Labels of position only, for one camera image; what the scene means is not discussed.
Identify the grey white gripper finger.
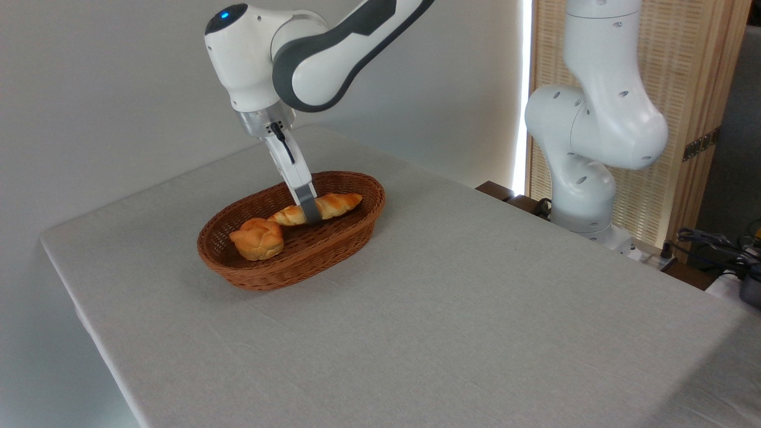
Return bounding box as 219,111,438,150
285,171,324,225

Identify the round knotted bread roll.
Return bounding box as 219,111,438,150
229,218,285,262

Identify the wooden slatted folding screen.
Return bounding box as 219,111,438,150
526,0,753,263

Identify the grey tablecloth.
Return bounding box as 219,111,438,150
40,125,761,428

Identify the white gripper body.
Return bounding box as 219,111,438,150
262,131,310,180

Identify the brown wicker oval basket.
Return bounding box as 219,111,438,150
197,171,386,292

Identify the dark metal screen hinge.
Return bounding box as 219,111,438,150
682,125,722,162

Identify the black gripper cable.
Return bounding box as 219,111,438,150
268,121,297,166

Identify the white power strip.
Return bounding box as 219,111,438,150
629,246,678,273

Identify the long twisted bread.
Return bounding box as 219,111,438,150
267,192,364,227

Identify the black cable bundle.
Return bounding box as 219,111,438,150
676,227,761,276

